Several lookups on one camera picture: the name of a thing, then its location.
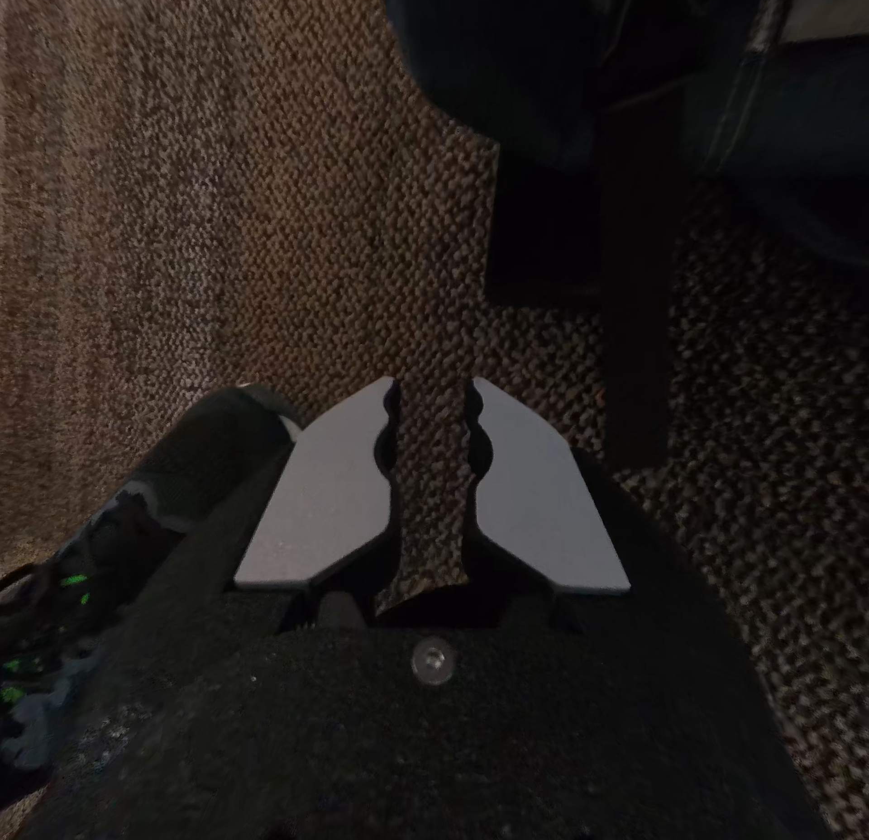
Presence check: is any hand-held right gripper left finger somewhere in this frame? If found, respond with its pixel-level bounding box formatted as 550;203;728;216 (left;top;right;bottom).
234;375;399;621

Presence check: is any black table leg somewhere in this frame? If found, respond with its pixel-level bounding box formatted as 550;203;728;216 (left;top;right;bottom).
598;94;680;472

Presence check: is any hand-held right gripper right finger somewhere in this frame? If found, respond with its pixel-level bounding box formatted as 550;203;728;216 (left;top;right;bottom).
466;375;634;624

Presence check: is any person's dark shoe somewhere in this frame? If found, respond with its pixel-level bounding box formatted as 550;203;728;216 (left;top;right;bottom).
0;383;306;807

